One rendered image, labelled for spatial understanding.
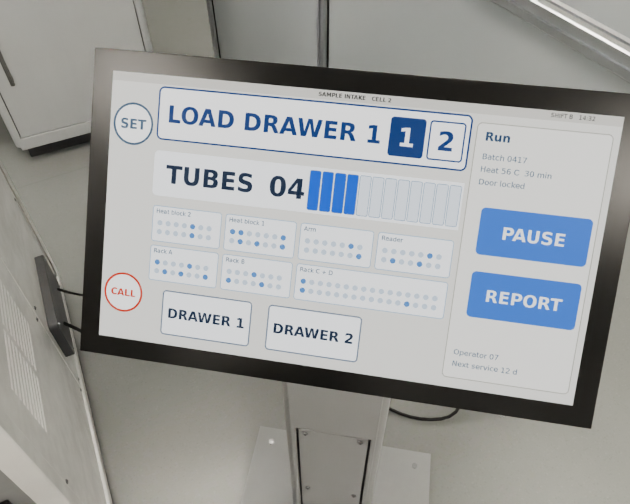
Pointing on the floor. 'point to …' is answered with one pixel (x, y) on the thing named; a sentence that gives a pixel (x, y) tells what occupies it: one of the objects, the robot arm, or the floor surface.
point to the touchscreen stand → (333, 454)
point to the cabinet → (28, 362)
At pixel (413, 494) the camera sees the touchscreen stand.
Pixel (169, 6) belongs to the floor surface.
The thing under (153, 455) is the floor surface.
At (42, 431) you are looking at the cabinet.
